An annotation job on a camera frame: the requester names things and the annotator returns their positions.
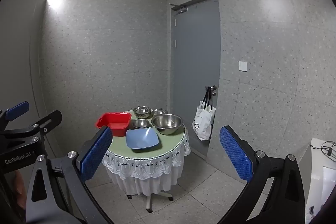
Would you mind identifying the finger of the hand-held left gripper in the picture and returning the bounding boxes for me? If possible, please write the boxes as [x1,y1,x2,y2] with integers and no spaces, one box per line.
[30,109,63,140]
[0,101,30,131]

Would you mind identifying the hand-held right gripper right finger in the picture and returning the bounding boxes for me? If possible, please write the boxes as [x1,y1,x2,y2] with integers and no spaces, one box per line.
[220,126,306,224]

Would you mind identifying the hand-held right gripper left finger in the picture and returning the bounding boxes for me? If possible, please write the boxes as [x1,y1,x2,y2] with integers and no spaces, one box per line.
[25,126,113,224]

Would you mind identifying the red plastic basin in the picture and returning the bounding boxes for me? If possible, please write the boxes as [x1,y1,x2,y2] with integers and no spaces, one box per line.
[95,112,132,137]

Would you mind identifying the blue square bowl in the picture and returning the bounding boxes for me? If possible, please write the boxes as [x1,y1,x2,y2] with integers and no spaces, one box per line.
[125,127,160,149]

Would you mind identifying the small steel bowl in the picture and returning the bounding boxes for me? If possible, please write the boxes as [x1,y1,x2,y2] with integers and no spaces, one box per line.
[132,119,150,129]
[151,108,168,117]

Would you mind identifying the patterned steel bowl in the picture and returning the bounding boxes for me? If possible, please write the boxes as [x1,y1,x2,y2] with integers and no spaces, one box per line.
[133,106,151,119]

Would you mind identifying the large steel bowl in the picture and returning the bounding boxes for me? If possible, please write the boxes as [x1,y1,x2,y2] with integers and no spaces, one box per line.
[151,114,183,135]

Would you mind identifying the person's left hand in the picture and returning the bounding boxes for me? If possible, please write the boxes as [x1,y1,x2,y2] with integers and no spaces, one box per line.
[12,171,27,210]

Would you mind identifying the white tote bag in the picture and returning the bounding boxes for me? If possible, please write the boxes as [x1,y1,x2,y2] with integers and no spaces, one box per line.
[192,86,216,141]

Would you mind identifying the round green tablecloth table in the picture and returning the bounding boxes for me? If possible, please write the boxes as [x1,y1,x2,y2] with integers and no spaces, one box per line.
[102,110,190,197]

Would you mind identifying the white cabinet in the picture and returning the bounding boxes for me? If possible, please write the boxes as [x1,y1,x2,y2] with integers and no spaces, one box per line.
[304,138,336,224]

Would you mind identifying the grey door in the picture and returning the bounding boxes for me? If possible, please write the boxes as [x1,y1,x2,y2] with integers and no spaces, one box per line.
[171,0,221,160]

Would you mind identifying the metal door closer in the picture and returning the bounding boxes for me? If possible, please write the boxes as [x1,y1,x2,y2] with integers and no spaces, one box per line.
[169,4,189,14]

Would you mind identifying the metal door handle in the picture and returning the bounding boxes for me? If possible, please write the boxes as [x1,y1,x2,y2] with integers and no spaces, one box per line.
[205,85,218,97]

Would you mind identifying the white pedestal table base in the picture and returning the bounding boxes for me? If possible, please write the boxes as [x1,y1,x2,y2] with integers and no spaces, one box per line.
[126,185,174,213]

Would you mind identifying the black cable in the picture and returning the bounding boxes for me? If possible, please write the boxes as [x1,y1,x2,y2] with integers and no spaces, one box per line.
[310,141,336,157]

